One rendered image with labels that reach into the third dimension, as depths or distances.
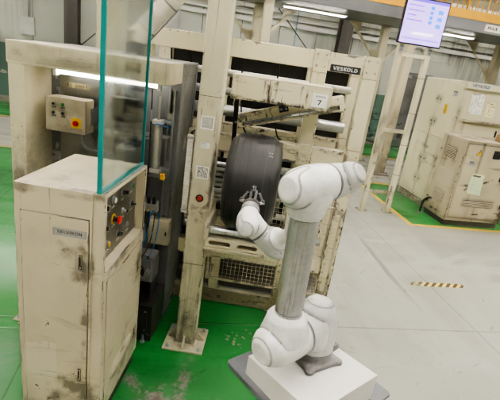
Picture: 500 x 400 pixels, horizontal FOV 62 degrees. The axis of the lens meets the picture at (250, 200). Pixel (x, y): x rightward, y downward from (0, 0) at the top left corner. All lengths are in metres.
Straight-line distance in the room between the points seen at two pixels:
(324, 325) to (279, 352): 0.23
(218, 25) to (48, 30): 9.77
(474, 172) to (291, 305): 5.33
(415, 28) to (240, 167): 4.26
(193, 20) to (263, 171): 9.46
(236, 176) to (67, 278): 0.95
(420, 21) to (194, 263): 4.52
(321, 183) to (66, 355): 1.52
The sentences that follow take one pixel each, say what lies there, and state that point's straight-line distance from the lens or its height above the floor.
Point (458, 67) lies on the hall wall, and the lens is 13.78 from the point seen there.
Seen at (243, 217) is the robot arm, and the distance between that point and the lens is 1.83.
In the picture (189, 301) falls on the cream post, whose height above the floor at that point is 0.34.
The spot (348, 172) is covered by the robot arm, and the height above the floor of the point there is 1.58.
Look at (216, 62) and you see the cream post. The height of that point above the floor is 1.84.
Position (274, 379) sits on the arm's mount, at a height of 0.75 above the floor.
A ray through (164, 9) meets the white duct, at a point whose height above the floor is 2.08.
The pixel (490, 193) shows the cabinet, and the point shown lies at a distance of 6.90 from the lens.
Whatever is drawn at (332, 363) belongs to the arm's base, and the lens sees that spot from 1.84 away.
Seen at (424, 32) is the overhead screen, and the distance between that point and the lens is 6.17.
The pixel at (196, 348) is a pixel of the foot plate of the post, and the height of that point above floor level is 0.01.
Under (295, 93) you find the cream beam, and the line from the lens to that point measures 2.59.
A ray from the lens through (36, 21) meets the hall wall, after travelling 12.03.
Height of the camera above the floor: 1.89
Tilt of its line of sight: 19 degrees down
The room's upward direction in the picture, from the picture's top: 8 degrees clockwise
